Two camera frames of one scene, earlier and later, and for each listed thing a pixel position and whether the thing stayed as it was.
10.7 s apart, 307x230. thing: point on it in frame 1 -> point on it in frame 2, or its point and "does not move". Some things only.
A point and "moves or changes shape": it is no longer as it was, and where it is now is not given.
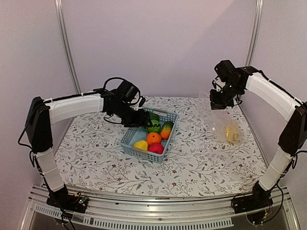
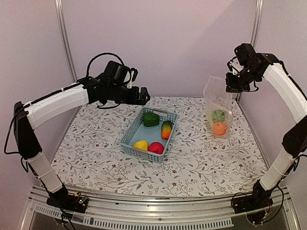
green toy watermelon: (154, 129) -> (218, 115)
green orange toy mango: (166, 130) does not move
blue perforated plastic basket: (134, 134) does not move
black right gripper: (216, 104) -> (231, 86)
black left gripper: (141, 120) -> (134, 99)
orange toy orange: (153, 137) -> (219, 128)
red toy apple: (156, 147) does not move
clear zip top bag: (227, 122) moves or changes shape
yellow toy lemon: (142, 144) does not move
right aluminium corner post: (256, 29) does not move
